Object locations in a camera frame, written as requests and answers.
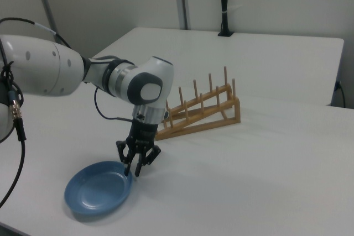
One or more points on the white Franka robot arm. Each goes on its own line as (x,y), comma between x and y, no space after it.
(41,64)

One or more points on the blue round plate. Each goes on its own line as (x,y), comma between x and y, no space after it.
(96,191)

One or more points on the black pole with flat base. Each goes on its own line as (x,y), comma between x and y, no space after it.
(224,1)

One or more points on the wooden plate rack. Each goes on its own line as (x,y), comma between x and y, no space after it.
(202,121)

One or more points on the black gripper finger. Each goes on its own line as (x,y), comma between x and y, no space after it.
(146,160)
(126,154)

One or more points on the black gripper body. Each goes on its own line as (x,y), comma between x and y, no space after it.
(142,133)

